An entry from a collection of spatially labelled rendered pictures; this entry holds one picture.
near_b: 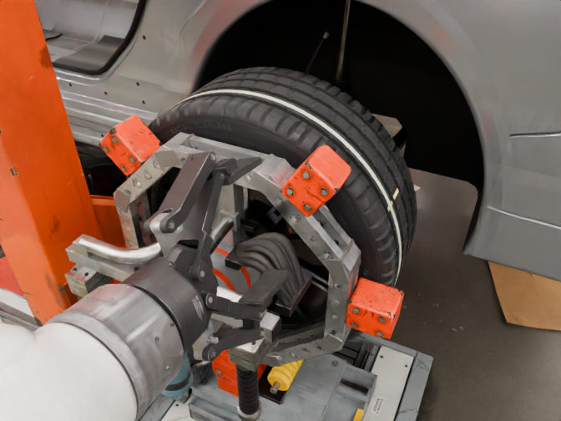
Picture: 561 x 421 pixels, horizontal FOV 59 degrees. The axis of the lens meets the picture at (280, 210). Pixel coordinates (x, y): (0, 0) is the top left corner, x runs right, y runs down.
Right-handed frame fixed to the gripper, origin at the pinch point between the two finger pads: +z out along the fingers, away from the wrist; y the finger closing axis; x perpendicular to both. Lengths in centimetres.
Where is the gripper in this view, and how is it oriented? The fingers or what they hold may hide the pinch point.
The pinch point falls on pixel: (260, 222)
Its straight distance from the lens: 54.9
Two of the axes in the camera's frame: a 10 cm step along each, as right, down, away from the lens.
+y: -2.2, -9.2, -3.1
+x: -8.8, 0.5, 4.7
